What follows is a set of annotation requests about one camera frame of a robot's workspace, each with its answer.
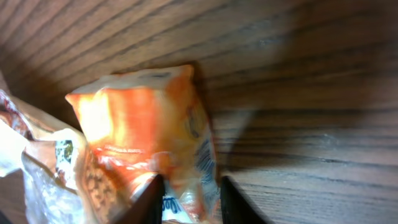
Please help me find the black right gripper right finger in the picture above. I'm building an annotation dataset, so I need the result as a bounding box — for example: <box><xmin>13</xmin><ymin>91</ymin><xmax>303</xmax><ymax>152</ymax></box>
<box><xmin>220</xmin><ymin>176</ymin><xmax>267</xmax><ymax>224</ymax></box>

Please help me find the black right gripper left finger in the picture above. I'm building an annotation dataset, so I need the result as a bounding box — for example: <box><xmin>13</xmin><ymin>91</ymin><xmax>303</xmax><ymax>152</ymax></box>
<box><xmin>115</xmin><ymin>175</ymin><xmax>165</xmax><ymax>224</ymax></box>

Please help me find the small orange snack packet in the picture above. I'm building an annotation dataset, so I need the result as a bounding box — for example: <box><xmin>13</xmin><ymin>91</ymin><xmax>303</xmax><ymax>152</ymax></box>
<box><xmin>66</xmin><ymin>65</ymin><xmax>220</xmax><ymax>223</ymax></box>

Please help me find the beige brown cookie pouch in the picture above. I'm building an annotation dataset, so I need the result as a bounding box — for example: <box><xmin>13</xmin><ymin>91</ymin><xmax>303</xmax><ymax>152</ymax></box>
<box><xmin>1</xmin><ymin>91</ymin><xmax>129</xmax><ymax>223</ymax></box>

